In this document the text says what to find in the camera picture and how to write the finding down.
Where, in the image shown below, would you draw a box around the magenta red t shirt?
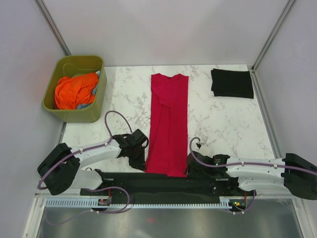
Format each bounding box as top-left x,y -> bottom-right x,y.
146,73 -> 189,178

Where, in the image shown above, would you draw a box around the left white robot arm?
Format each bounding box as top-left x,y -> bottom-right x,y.
37,129 -> 149,196

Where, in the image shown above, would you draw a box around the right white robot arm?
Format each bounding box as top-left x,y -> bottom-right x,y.
186,151 -> 317,200

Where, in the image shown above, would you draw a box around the olive green plastic bin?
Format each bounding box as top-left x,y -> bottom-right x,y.
42,55 -> 107,123

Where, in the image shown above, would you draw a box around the orange t shirt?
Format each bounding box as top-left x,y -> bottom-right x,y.
53,72 -> 99,110

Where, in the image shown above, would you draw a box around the folded black t shirt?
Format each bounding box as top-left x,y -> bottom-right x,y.
211,69 -> 254,99

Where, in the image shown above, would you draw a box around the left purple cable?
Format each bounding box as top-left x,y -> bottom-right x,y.
37,111 -> 133,214

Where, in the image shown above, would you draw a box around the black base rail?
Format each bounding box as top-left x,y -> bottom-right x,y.
80,173 -> 256,202

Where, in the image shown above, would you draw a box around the white slotted cable duct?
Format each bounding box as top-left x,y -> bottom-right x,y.
45,197 -> 247,209

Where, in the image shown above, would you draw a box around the right aluminium frame post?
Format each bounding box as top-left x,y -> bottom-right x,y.
250,0 -> 297,71

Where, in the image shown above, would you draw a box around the aluminium frame post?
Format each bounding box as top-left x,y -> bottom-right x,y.
250,0 -> 297,71
34,0 -> 71,56

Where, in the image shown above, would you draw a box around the left aluminium frame post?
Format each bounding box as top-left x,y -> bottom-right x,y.
34,0 -> 71,56

